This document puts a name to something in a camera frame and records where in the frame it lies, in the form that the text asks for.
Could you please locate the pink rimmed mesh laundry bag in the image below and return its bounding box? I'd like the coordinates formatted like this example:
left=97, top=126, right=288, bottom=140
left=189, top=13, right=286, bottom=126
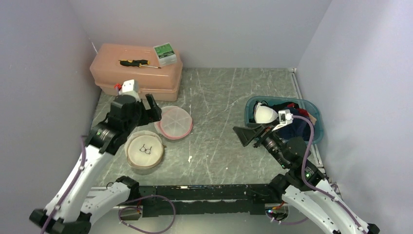
left=154, top=106, right=193, bottom=140

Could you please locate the beige mesh laundry bag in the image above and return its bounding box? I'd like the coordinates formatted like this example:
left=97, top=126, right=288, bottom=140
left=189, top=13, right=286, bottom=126
left=124, top=130, right=165, bottom=170

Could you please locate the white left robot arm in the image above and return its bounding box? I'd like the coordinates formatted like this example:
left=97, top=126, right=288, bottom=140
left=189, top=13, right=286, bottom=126
left=29, top=94, right=161, bottom=234

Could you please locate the pink plastic storage box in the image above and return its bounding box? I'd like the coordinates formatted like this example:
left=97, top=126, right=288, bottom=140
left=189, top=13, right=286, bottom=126
left=90, top=43, right=183, bottom=101

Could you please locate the white bra with black trim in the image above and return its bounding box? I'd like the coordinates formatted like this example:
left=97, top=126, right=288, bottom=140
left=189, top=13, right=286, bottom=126
left=253, top=102, right=279, bottom=124

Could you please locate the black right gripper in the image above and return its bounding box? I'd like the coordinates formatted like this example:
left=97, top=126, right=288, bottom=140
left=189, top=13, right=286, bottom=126
left=232, top=118, right=289, bottom=167

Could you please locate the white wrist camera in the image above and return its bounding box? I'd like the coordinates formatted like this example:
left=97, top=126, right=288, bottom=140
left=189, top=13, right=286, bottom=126
left=272, top=110, right=293, bottom=131
left=114, top=79, right=140, bottom=100

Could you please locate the black bra in basin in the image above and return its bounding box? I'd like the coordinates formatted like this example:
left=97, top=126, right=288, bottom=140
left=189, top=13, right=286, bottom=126
left=253, top=100, right=300, bottom=112

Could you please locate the black yellow screwdriver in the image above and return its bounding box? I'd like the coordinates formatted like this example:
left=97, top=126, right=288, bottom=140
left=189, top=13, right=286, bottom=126
left=119, top=59, right=161, bottom=69

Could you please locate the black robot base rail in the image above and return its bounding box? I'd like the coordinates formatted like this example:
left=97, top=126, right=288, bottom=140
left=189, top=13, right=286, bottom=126
left=120, top=184, right=282, bottom=217

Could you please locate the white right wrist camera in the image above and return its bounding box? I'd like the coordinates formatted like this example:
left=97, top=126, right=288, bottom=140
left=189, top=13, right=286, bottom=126
left=272, top=110, right=293, bottom=131

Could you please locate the red and navy bra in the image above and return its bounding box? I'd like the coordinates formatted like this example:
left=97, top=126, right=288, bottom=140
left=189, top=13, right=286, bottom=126
left=278, top=107, right=318, bottom=141

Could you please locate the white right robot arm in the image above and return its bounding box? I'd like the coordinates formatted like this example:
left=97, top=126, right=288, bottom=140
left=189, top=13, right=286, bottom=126
left=233, top=125, right=380, bottom=234

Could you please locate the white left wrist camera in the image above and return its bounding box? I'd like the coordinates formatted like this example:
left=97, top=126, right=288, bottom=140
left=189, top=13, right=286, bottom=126
left=114, top=79, right=140, bottom=100

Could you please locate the small green white box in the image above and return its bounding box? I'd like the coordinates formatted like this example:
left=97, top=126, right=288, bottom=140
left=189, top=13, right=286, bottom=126
left=153, top=43, right=177, bottom=67

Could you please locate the teal plastic basin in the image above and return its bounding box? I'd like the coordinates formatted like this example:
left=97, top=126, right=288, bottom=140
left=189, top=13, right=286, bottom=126
left=244, top=96, right=324, bottom=144

